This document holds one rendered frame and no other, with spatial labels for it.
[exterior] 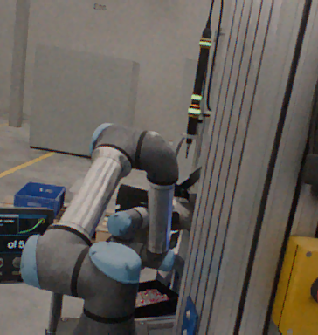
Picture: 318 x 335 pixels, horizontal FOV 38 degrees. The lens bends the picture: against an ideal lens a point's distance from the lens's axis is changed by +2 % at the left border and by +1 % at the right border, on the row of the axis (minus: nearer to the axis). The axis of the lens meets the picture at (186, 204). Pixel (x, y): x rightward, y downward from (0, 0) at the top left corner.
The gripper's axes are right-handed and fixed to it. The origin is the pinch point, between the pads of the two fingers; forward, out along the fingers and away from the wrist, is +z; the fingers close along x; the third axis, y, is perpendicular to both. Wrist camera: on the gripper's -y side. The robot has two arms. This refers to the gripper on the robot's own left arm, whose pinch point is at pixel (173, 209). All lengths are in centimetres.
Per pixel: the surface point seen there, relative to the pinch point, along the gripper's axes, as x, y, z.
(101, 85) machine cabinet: -76, 470, 550
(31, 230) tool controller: -3, 9, -63
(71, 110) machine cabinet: -25, 522, 527
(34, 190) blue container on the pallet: 59, 291, 212
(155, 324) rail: 33.7, -11.0, -27.1
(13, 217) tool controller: -6, 12, -67
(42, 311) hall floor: 104, 134, 68
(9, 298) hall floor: 101, 161, 64
